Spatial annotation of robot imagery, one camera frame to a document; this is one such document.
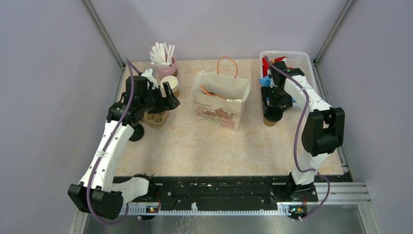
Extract cream paper takeout bag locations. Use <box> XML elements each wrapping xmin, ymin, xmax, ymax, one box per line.
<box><xmin>192</xmin><ymin>56</ymin><xmax>250</xmax><ymax>132</ymax></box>

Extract black cup lid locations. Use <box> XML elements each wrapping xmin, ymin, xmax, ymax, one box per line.
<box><xmin>263</xmin><ymin>108</ymin><xmax>283</xmax><ymax>122</ymax></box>

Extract white plastic basket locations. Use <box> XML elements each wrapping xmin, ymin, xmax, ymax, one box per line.
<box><xmin>259</xmin><ymin>50</ymin><xmax>318</xmax><ymax>92</ymax></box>

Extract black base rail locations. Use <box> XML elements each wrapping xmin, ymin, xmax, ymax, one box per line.
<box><xmin>110</xmin><ymin>175</ymin><xmax>336</xmax><ymax>213</ymax></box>

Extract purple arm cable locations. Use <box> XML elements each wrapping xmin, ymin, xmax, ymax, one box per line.
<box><xmin>263</xmin><ymin>55</ymin><xmax>331</xmax><ymax>222</ymax></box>
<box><xmin>86</xmin><ymin>58</ymin><xmax>146</xmax><ymax>234</ymax></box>

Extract blue cartoon cloth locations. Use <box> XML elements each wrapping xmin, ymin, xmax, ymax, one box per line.
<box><xmin>258</xmin><ymin>76</ymin><xmax>272</xmax><ymax>87</ymax></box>

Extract red patterned cloth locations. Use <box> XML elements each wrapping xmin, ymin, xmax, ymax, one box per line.
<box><xmin>262</xmin><ymin>57</ymin><xmax>287</xmax><ymax>77</ymax></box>

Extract stack of black lids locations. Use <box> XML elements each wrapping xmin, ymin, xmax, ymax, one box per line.
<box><xmin>129</xmin><ymin>124</ymin><xmax>145</xmax><ymax>142</ymax></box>

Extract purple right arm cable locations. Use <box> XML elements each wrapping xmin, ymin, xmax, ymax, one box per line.
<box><xmin>263</xmin><ymin>55</ymin><xmax>331</xmax><ymax>222</ymax></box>

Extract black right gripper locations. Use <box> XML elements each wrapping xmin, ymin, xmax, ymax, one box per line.
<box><xmin>261</xmin><ymin>85</ymin><xmax>292</xmax><ymax>113</ymax></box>

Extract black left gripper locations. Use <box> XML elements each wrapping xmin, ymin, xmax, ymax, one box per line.
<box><xmin>140</xmin><ymin>81</ymin><xmax>180</xmax><ymax>114</ymax></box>

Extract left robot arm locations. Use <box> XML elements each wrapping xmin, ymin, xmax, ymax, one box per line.
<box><xmin>68</xmin><ymin>75</ymin><xmax>180</xmax><ymax>223</ymax></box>

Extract stack of brown paper cups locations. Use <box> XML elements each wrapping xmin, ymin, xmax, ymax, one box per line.
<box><xmin>160</xmin><ymin>76</ymin><xmax>179</xmax><ymax>98</ymax></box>

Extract brown paper coffee cup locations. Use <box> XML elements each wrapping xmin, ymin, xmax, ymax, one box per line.
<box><xmin>263</xmin><ymin>118</ymin><xmax>278</xmax><ymax>127</ymax></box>

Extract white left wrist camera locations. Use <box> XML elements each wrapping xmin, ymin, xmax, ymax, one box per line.
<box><xmin>141</xmin><ymin>68</ymin><xmax>159</xmax><ymax>90</ymax></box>

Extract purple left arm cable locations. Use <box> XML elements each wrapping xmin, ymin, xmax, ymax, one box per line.
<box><xmin>86</xmin><ymin>58</ymin><xmax>146</xmax><ymax>234</ymax></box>

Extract brown pulp cup carrier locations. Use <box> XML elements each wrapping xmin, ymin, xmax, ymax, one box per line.
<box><xmin>144</xmin><ymin>111</ymin><xmax>169</xmax><ymax>127</ymax></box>

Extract pink straw holder cup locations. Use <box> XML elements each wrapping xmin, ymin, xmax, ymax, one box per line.
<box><xmin>156</xmin><ymin>57</ymin><xmax>179</xmax><ymax>79</ymax></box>

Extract white wrapped straws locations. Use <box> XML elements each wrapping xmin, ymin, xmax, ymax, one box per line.
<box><xmin>149</xmin><ymin>42</ymin><xmax>175</xmax><ymax>69</ymax></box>

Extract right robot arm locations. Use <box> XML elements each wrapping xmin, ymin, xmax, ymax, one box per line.
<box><xmin>261</xmin><ymin>60</ymin><xmax>345</xmax><ymax>201</ymax></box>

